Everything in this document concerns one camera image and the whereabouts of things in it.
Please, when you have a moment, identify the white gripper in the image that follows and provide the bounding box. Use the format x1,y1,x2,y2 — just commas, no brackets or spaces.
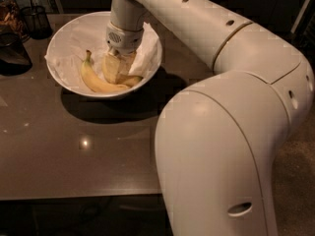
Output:
101,21,146,85

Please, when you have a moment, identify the yellow banana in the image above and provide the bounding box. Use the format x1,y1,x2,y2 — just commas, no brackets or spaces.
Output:
101,54,144,89
80,50,129,93

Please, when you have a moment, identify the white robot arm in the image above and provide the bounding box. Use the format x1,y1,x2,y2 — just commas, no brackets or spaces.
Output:
111,0,314,236

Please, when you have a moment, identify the white round bowl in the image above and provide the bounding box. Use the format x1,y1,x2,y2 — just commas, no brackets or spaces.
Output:
44,11,164,101

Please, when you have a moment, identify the white paper liner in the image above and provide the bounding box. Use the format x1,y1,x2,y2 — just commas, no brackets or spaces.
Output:
45,17,161,94

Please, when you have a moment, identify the black mesh pen cup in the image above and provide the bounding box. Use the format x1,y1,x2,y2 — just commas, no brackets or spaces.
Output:
21,0,52,39

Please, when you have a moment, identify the dark glass container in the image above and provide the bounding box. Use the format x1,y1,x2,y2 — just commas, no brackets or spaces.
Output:
0,32,32,76

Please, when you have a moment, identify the jar with brown snacks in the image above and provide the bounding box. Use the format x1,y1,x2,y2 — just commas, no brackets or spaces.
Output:
0,0,29,40

